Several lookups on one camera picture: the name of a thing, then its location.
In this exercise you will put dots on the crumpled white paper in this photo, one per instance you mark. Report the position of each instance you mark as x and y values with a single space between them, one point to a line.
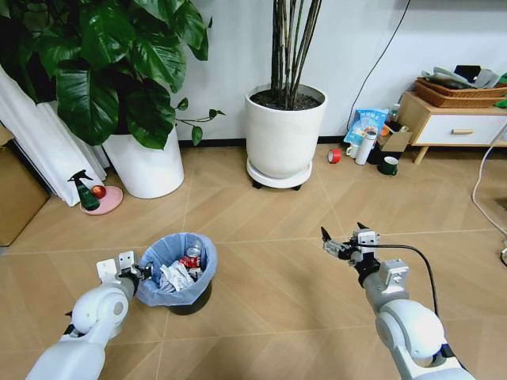
176 277

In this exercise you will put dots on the white wheeled pot stand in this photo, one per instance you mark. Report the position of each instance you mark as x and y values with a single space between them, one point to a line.
277 180

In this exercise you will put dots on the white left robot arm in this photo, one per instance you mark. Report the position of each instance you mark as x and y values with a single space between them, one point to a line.
91 312

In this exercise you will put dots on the dark green mug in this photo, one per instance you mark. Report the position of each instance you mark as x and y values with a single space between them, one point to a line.
389 166

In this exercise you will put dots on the grey cloth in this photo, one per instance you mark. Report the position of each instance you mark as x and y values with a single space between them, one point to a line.
443 77

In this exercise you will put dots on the small white mug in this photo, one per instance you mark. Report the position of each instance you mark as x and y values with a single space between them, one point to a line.
351 150

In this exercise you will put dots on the round white plant pot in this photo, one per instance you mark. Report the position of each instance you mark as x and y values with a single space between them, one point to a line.
283 138

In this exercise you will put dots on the blue snack bag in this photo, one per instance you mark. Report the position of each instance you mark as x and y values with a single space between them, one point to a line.
366 120

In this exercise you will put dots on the black trash bin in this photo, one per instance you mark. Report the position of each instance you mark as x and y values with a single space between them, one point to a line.
194 301

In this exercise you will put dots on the white folded curtain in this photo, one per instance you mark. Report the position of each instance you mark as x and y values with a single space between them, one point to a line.
43 142

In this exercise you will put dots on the red soda can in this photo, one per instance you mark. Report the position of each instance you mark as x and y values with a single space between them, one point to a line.
191 261

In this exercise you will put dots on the blue plastic bin liner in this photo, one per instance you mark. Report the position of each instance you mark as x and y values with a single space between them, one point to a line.
158 293

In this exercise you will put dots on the white thermos bottle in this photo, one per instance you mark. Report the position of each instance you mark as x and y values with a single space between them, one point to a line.
365 148

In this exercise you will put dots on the black flat device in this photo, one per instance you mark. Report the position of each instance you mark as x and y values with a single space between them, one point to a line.
467 72

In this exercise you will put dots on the dark green spray bottle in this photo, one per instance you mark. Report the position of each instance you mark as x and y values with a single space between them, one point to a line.
89 196

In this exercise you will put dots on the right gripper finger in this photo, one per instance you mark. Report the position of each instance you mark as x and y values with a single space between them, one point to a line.
362 226
334 247

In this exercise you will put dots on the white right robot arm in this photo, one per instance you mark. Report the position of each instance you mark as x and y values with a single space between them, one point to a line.
408 324

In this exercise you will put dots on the red tape roll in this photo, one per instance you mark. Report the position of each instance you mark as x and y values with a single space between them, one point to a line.
334 156

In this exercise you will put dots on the brown wicker basket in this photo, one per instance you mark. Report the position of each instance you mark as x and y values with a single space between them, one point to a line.
455 97

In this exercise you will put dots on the large-leaf green plant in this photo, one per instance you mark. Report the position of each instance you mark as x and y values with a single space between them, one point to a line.
103 63

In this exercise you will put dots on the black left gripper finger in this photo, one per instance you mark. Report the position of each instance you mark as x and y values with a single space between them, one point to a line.
146 270

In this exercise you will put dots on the tapered white plant pot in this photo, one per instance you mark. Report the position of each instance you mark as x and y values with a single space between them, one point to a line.
148 166

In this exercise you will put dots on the red apple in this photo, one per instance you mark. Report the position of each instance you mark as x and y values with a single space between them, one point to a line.
98 191

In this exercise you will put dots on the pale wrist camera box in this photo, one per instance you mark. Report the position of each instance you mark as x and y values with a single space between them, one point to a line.
126 260
367 238

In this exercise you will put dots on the green cloth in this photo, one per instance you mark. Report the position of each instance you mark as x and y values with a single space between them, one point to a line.
502 79

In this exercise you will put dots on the pink round plate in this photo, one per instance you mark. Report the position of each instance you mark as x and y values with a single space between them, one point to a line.
113 200

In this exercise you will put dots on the large brown cardboard box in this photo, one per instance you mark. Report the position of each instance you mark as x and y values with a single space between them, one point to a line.
17 194

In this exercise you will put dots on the small open cardboard box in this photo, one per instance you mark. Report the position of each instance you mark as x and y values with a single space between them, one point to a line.
396 141

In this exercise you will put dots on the tall thin-stemmed plant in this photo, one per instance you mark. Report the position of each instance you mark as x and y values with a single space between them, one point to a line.
291 47

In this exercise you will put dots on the wooden cabinet with white drawer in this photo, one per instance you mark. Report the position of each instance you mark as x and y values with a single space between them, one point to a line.
451 126

